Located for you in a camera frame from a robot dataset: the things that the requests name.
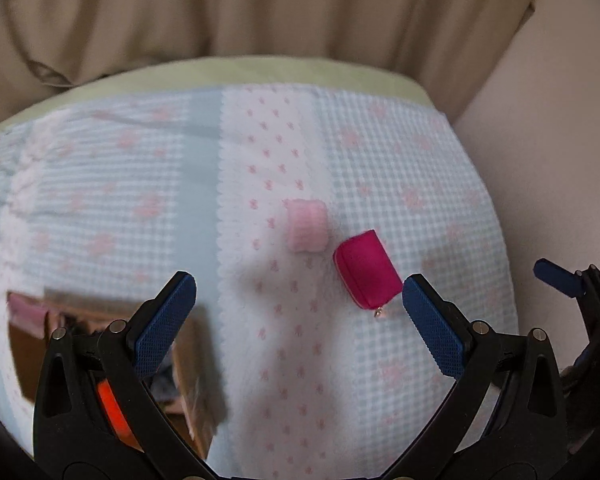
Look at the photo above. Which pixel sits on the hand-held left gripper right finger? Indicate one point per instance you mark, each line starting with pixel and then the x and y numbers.
pixel 435 330

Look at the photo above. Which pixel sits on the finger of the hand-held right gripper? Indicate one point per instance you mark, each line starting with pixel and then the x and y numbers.
pixel 560 277

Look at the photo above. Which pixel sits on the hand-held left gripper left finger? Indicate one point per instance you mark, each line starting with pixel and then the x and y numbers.
pixel 165 325

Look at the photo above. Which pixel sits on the cardboard box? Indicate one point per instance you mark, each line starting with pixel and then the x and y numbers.
pixel 200 360

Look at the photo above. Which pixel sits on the grey cloth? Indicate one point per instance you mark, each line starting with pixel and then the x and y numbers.
pixel 164 385

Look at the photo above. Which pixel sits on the magenta zip pouch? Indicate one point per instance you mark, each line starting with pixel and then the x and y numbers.
pixel 367 270

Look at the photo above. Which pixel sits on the pink fluffy roll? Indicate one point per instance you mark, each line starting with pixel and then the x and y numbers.
pixel 306 226

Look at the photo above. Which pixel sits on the blue pink printed blanket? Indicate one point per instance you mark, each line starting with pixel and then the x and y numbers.
pixel 305 360

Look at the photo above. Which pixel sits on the pink patterned cloth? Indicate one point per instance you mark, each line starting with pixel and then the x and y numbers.
pixel 27 312

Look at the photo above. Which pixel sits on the pale green bed sheet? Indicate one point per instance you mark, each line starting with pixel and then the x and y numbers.
pixel 230 72

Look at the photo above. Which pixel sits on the beige curtain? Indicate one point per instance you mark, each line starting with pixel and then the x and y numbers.
pixel 230 10

